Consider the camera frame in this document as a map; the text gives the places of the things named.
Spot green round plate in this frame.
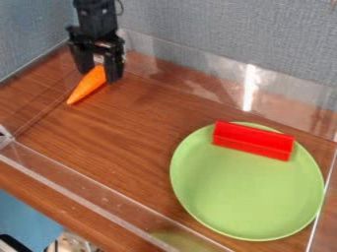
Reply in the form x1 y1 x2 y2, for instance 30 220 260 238
170 125 324 241

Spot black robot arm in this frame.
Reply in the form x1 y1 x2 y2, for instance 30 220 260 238
66 0 127 84

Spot red rectangular block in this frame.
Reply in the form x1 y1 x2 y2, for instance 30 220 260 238
212 121 296 161

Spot clear acrylic barrier wall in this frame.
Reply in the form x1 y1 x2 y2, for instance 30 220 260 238
0 31 337 252

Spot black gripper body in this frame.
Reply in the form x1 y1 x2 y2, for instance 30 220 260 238
66 4 126 55

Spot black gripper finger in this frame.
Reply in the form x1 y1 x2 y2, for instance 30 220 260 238
105 45 126 84
71 45 95 74

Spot orange toy carrot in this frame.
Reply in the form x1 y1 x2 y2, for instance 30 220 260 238
66 65 106 104

